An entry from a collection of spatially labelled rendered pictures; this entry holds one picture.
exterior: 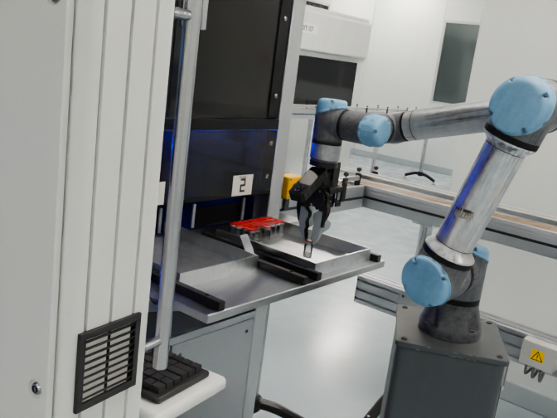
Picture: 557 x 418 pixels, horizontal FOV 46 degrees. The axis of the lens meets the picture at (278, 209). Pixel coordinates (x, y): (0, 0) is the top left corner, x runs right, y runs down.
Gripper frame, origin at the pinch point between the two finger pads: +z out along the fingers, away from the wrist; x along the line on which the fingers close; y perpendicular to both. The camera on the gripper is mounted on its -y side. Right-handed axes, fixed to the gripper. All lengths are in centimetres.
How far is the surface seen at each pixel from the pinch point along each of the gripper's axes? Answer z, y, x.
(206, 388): 15, -55, -20
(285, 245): 7.1, 9.6, 14.1
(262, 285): 7.4, -21.6, -4.0
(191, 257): 7.1, -22.1, 18.7
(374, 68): -49, 809, 478
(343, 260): 5.2, 7.1, -6.9
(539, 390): 85, 158, -25
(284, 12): -56, 17, 31
